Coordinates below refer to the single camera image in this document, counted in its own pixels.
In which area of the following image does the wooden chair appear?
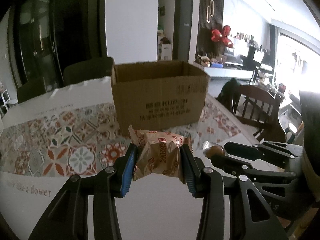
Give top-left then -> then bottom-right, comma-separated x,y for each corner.
234,85 -> 286,142

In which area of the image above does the white tv cabinet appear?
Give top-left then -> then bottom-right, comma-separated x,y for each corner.
193,62 -> 253,80

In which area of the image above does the brown cardboard box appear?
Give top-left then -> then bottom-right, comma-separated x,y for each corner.
111,61 -> 210,135

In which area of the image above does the dark dining chair left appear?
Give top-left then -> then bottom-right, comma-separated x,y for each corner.
17,77 -> 47,103

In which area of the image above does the dark dining chair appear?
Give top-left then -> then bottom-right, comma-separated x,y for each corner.
17,77 -> 47,103
63,57 -> 114,86

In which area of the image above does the red balloon decoration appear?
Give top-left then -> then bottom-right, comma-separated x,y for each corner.
211,25 -> 234,48

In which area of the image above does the black cloth on chair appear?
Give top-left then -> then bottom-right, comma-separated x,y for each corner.
216,78 -> 241,115

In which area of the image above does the rose gold biscuit packet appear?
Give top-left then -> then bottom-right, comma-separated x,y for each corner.
129,126 -> 193,183

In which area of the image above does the brown round candy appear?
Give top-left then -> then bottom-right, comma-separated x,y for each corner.
202,141 -> 226,159

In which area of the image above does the dark dining chair right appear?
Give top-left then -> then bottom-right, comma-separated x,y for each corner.
63,57 -> 114,86

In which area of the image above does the patterned tile table runner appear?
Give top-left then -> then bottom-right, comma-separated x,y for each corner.
0,97 -> 242,178

